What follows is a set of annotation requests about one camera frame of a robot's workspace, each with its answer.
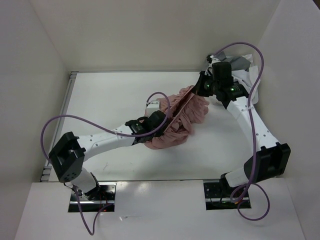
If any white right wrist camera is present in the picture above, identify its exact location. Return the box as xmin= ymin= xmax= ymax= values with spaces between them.
xmin=206 ymin=54 xmax=214 ymax=64

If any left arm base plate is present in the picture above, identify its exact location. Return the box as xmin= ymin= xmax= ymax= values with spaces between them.
xmin=77 ymin=181 xmax=117 ymax=213

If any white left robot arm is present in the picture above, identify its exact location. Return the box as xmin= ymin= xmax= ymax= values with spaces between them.
xmin=48 ymin=110 xmax=169 ymax=200

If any pink pleated skirt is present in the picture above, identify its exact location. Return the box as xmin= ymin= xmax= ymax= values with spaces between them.
xmin=144 ymin=85 xmax=210 ymax=150

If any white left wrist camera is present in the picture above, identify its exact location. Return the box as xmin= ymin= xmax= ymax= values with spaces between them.
xmin=145 ymin=100 xmax=161 ymax=117

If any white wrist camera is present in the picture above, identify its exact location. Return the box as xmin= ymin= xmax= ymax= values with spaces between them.
xmin=206 ymin=54 xmax=214 ymax=64
xmin=145 ymin=100 xmax=161 ymax=117

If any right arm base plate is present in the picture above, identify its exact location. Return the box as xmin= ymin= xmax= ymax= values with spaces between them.
xmin=203 ymin=179 xmax=238 ymax=211

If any grey crumpled skirt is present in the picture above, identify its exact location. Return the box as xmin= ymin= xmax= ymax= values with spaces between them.
xmin=212 ymin=51 xmax=251 ymax=75

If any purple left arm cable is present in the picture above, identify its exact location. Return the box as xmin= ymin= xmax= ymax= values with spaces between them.
xmin=41 ymin=91 xmax=173 ymax=236

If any white crumpled skirt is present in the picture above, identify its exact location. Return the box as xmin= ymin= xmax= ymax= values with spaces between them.
xmin=204 ymin=54 xmax=259 ymax=93

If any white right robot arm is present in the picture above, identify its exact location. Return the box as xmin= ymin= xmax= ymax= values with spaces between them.
xmin=192 ymin=58 xmax=291 ymax=197

